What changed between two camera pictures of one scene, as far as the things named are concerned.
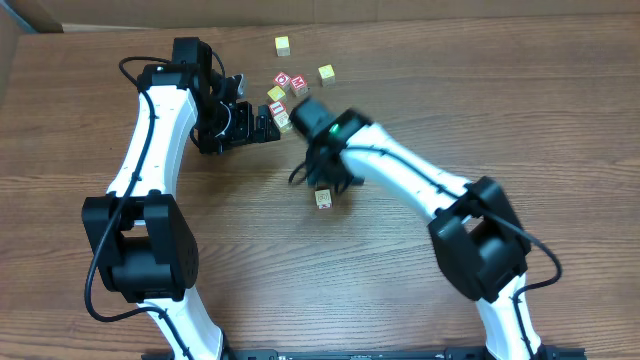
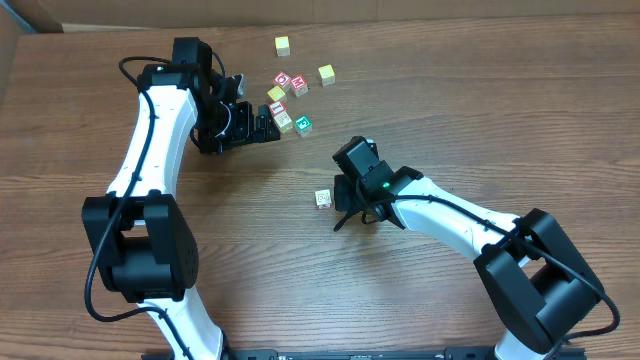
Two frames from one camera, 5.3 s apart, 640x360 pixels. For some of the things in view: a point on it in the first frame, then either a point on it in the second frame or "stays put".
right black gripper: (325, 176) -> (340, 193)
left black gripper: (245, 123) stays put
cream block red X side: (323, 198) stays put
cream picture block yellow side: (283, 122) stays put
